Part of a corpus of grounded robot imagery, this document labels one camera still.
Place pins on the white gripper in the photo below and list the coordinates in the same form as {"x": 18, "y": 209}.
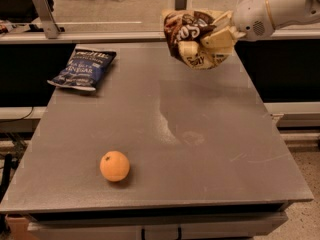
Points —
{"x": 252, "y": 17}

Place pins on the brown cream chip bag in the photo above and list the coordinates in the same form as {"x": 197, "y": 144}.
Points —
{"x": 183, "y": 30}

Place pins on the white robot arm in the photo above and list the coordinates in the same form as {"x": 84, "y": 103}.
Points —
{"x": 290, "y": 12}

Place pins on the blue vinegar chip bag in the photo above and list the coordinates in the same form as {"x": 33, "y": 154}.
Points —
{"x": 84, "y": 70}

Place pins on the orange fruit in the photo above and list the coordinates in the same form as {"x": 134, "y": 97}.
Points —
{"x": 114, "y": 166}

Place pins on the grey cabinet under table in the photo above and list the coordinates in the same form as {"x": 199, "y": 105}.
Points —
{"x": 179, "y": 223}

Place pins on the middle metal bracket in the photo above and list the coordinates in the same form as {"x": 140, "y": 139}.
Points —
{"x": 180, "y": 4}

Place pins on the metal bracket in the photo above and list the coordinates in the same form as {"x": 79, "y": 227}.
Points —
{"x": 180, "y": 4}
{"x": 49, "y": 26}

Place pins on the left metal bracket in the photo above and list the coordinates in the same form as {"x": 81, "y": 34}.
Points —
{"x": 49, "y": 26}

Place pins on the metal rail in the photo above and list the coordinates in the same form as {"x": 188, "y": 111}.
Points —
{"x": 127, "y": 37}

